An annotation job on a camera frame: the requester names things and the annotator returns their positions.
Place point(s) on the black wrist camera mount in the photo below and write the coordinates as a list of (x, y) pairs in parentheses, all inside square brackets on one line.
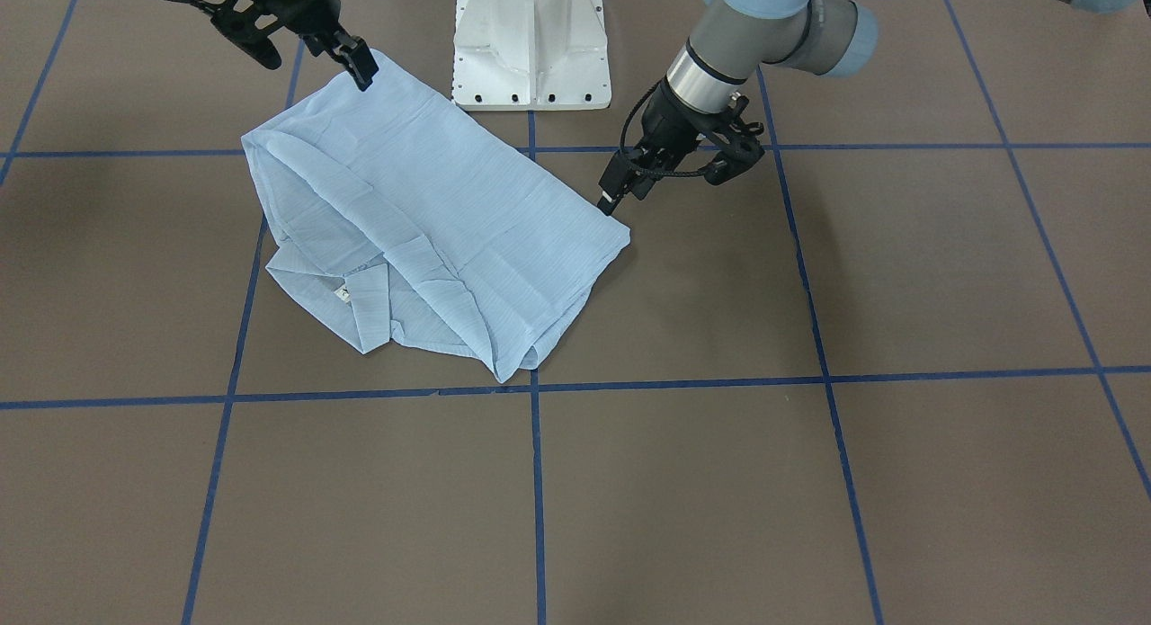
[(249, 25), (738, 142)]

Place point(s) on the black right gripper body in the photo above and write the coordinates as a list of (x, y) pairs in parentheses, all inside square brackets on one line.
[(304, 12)]

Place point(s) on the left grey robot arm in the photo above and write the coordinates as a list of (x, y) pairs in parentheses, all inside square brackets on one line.
[(734, 38)]

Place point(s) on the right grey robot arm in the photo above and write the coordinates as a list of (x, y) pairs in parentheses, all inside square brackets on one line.
[(319, 24)]

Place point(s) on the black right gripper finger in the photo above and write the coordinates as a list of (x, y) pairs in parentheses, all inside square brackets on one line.
[(354, 55)]

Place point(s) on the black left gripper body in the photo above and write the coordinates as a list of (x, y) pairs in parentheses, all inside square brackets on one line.
[(673, 119)]

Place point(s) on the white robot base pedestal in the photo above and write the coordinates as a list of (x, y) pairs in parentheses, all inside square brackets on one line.
[(531, 56)]

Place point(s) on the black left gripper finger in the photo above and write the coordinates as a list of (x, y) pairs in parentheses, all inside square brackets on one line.
[(614, 183)]

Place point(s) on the light blue striped shirt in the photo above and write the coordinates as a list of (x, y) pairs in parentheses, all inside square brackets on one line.
[(399, 219)]

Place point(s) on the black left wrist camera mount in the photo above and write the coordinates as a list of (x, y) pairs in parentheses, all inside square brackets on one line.
[(738, 142)]

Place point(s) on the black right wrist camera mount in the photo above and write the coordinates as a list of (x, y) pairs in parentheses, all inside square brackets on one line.
[(249, 25)]

